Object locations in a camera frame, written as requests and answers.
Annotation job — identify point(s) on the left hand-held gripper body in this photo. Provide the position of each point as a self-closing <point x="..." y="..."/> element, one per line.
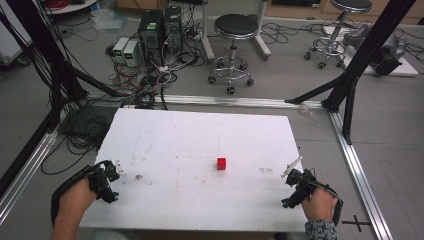
<point x="101" y="181"/>

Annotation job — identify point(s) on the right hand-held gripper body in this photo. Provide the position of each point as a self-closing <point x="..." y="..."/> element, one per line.
<point x="300" y="188"/>

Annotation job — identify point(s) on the red cube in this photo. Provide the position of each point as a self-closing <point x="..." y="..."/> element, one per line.
<point x="221" y="164"/>

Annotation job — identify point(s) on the person's right hand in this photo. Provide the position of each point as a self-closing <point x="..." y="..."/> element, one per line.
<point x="320" y="205"/>

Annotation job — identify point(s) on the person's left hand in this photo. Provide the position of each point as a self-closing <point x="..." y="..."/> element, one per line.
<point x="76" y="198"/>

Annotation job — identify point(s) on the white power strip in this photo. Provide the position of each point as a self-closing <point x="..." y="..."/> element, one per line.
<point x="164" y="69"/>

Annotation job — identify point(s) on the white power supply unit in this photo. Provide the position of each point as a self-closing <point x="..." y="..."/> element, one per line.
<point x="120" y="48"/>
<point x="130" y="53"/>

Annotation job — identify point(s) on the white metal stand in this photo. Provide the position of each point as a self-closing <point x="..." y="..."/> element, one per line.
<point x="260" y="36"/>

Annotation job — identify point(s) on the black computer tower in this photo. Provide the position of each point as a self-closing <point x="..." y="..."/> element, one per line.
<point x="150" y="33"/>
<point x="173" y="26"/>

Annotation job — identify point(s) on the white floor board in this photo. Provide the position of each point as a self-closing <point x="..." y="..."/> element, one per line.
<point x="408" y="68"/>

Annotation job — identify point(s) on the clear plastic bag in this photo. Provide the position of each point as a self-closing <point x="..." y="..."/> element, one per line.
<point x="108" y="18"/>

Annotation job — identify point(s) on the black round stool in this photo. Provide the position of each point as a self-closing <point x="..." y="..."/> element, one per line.
<point x="236" y="26"/>
<point x="350" y="5"/>

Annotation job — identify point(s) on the round white table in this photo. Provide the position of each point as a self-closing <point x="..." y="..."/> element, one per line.
<point x="71" y="6"/>

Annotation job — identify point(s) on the aluminium frame rail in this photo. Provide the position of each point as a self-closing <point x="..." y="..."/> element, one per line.
<point x="233" y="101"/>
<point x="23" y="176"/>
<point x="360" y="176"/>

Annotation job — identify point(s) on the black frame post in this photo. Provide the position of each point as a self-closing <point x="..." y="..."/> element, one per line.
<point x="43" y="40"/>
<point x="370" y="50"/>

